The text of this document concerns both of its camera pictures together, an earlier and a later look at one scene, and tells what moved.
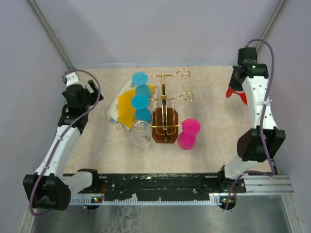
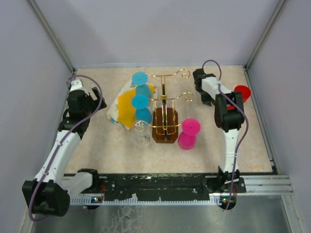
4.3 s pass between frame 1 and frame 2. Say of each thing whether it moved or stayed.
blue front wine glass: stayed
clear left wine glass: stayed
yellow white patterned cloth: stayed
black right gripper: moved
